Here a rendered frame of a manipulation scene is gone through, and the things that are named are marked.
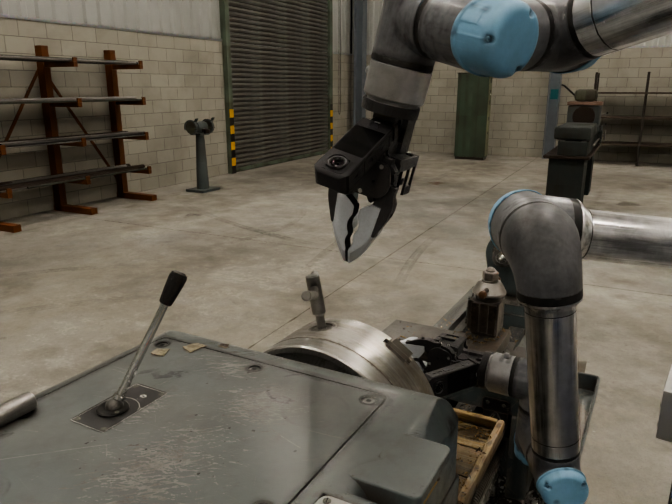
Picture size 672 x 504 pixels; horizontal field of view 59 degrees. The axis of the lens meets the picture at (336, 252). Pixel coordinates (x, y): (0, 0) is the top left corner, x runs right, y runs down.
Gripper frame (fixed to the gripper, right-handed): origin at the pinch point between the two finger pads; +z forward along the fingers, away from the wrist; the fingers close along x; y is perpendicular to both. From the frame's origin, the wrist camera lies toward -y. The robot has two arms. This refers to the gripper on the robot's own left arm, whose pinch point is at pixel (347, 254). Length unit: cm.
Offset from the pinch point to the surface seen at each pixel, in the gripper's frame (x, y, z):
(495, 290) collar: -10, 67, 23
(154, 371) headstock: 13.7, -18.3, 17.0
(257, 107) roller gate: 671, 934, 191
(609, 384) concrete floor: -58, 269, 129
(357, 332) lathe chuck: -0.9, 9.1, 15.4
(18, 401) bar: 18.5, -33.1, 16.2
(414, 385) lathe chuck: -11.9, 8.5, 19.0
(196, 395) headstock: 5.3, -20.3, 14.9
